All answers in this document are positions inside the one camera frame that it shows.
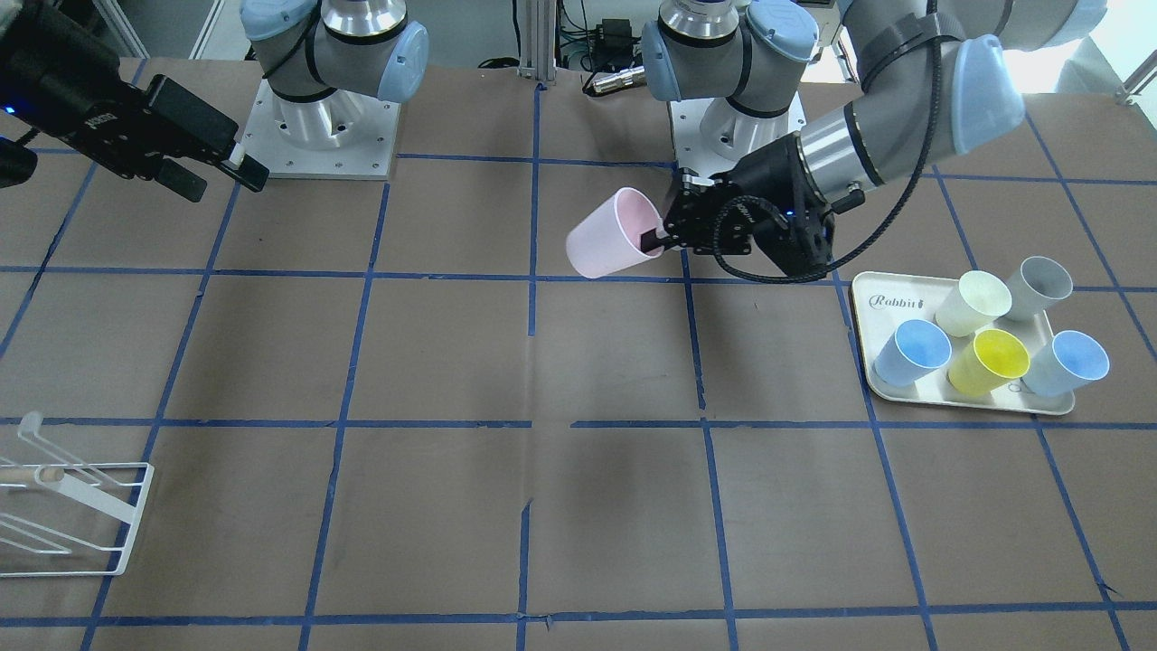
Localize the cream plastic cup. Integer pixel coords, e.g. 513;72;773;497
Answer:
934;271;1012;336

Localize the blue plastic cup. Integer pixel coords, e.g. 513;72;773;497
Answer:
872;320;952;387
1023;330;1111;397

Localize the pink plastic cup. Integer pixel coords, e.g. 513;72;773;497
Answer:
565;188;663;278

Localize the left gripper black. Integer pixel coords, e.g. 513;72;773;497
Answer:
639;133;834;278

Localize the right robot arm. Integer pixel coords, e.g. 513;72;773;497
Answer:
1;1;429;202

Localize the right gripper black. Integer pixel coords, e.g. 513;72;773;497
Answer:
1;1;268;204

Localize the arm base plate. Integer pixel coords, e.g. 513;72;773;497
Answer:
242;80;401;182
668;96;806;177

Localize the white wire cup rack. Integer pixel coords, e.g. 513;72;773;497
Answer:
1;410;155;580

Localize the grey plastic cup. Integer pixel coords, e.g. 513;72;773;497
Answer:
1004;256;1074;321

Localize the cream serving tray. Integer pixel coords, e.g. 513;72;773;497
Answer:
852;271;1076;416

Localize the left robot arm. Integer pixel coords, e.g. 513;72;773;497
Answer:
627;1;1107;284

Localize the yellow plastic cup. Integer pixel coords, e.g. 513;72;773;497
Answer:
946;328;1030;397

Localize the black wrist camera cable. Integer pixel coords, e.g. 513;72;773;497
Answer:
714;19;945;286

